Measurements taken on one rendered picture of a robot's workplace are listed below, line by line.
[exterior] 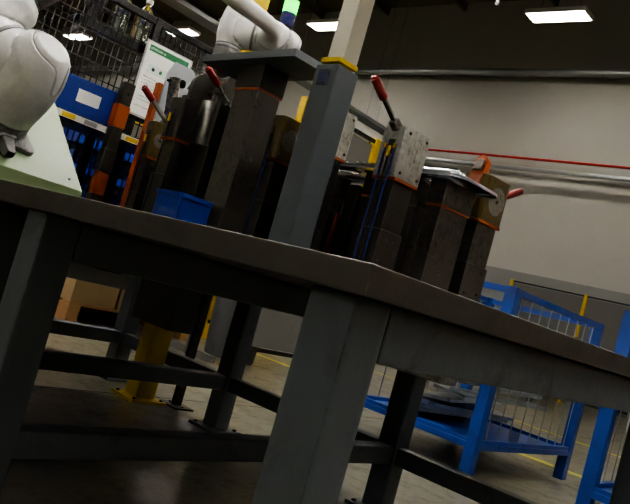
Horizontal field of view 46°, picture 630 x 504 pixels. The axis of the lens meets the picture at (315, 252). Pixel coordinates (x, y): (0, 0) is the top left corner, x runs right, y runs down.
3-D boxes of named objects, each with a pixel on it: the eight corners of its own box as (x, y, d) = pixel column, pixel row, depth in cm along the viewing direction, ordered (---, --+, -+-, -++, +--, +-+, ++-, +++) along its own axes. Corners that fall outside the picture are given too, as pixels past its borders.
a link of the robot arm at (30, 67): (2, 134, 179) (54, 71, 171) (-45, 76, 180) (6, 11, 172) (45, 130, 194) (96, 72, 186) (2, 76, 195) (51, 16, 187)
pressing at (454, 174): (508, 203, 181) (510, 197, 181) (457, 174, 165) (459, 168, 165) (189, 165, 280) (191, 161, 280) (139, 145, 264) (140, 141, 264)
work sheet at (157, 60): (172, 131, 311) (193, 61, 313) (126, 111, 296) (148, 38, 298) (170, 131, 313) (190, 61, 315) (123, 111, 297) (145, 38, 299)
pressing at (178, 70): (171, 157, 280) (196, 71, 282) (145, 147, 272) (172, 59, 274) (170, 157, 281) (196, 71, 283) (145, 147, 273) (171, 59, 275)
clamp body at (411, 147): (390, 293, 168) (432, 140, 170) (356, 282, 160) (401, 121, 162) (366, 287, 174) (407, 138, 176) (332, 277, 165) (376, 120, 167)
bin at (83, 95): (122, 132, 273) (132, 98, 274) (41, 101, 255) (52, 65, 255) (105, 132, 286) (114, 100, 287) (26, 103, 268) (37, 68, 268)
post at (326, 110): (307, 267, 163) (361, 77, 166) (282, 259, 158) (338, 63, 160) (284, 262, 169) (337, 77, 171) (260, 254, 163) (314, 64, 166)
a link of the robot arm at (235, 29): (211, 37, 254) (249, 47, 254) (224, -6, 254) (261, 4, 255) (215, 47, 264) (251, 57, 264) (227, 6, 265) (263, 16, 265)
